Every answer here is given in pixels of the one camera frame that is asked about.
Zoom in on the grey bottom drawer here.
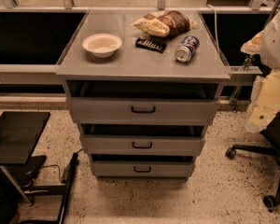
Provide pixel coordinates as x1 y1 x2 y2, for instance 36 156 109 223
90 161 195 177

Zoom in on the grey drawer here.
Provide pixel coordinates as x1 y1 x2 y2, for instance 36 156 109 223
66 97 217 125
80 135 205 156
90 161 195 177

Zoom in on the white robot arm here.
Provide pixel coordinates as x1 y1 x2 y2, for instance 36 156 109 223
241 10 280 133

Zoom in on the grey drawer cabinet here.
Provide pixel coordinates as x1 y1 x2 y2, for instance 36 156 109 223
56 9 231 178

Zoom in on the grey top drawer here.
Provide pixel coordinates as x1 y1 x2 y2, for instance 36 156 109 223
66 97 217 125

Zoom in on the grey middle drawer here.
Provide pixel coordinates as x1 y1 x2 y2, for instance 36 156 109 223
80 135 205 156

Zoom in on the black snack bar wrapper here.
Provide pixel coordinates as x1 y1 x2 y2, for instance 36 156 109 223
135 38 167 53

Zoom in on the blue soda can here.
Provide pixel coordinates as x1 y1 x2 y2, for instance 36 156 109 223
175 35 200 63

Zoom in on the white paper bowl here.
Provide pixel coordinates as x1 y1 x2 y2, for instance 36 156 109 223
82 34 122 58

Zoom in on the brown chip bag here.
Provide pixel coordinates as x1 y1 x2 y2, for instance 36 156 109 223
133 10 198 37

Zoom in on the black floor stand bar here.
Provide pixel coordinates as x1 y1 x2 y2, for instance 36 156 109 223
19 152 78 224

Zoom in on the black side table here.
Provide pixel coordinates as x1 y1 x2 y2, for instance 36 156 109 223
0 111 50 206

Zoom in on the black office chair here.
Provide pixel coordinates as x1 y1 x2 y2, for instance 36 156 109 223
225 111 280 211

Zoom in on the white cable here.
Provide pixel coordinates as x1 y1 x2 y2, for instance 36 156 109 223
206 4 223 56

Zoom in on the grey rail bench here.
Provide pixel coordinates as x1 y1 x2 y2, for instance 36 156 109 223
0 9 267 88

